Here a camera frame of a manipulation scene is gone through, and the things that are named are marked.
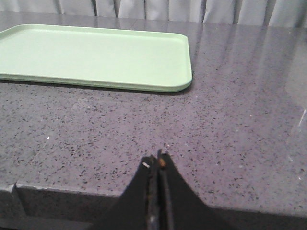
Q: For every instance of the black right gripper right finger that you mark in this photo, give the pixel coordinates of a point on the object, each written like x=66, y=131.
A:
x=180, y=207

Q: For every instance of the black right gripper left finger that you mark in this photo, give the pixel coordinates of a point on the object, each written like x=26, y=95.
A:
x=129, y=212

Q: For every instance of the light green plastic tray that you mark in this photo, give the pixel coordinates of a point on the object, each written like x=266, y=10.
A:
x=99, y=57

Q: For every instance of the white pleated curtain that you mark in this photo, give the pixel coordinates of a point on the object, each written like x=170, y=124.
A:
x=277, y=13

